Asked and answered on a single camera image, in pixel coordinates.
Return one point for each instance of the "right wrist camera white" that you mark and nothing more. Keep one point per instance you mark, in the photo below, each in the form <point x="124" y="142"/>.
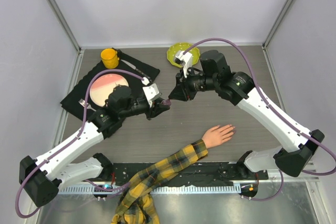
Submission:
<point x="184" y="59"/>

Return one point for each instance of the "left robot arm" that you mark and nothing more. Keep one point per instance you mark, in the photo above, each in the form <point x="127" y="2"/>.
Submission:
<point x="43" y="177"/>

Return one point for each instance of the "table knife with dark handle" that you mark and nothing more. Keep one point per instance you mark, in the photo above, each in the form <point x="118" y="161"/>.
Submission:
<point x="136" y="69"/>

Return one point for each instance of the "yellow plaid shirt sleeve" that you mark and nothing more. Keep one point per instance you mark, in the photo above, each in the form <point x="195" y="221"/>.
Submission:
<point x="136" y="205"/>

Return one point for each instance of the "black cloth placemat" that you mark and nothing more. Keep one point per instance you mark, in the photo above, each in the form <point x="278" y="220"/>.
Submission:
<point x="90" y="66"/>

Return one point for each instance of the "silver fork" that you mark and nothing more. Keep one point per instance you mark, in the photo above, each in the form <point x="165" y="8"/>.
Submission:
<point x="86" y="105"/>

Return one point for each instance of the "green polka dot dish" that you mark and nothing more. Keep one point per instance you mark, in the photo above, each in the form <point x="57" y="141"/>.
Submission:
<point x="181" y="46"/>

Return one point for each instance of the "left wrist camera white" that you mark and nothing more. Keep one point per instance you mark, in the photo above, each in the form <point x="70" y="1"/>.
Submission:
<point x="151" y="93"/>

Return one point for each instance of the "purple nail polish bottle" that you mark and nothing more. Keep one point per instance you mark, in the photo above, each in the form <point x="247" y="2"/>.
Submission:
<point x="166" y="102"/>

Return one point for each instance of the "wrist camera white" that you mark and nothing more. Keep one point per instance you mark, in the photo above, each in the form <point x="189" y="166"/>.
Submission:
<point x="184" y="59"/>
<point x="151" y="93"/>

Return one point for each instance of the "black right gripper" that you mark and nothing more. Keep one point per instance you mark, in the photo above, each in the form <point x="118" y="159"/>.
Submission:
<point x="178" y="93"/>

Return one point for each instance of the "mannequin hand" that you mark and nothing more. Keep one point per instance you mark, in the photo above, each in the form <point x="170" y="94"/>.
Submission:
<point x="218" y="135"/>

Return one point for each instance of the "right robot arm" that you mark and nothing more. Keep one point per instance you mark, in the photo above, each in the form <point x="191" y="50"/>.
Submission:
<point x="294" y="151"/>

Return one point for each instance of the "yellow ceramic mug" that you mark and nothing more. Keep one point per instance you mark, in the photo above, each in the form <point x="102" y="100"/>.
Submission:
<point x="110" y="58"/>

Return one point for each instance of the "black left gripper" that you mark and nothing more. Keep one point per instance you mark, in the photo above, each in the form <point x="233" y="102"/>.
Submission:
<point x="157" y="108"/>

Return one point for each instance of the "pink and cream plate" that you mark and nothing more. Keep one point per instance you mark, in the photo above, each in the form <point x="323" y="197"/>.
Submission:
<point x="104" y="86"/>

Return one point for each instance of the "aluminium frame rail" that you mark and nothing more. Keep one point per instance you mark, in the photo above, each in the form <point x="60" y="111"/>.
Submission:
<point x="69" y="103"/>

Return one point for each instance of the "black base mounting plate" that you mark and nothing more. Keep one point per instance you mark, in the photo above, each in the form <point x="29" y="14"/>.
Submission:
<point x="197" y="174"/>

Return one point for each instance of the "slotted cable duct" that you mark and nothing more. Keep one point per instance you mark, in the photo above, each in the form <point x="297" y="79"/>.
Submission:
<point x="82" y="189"/>

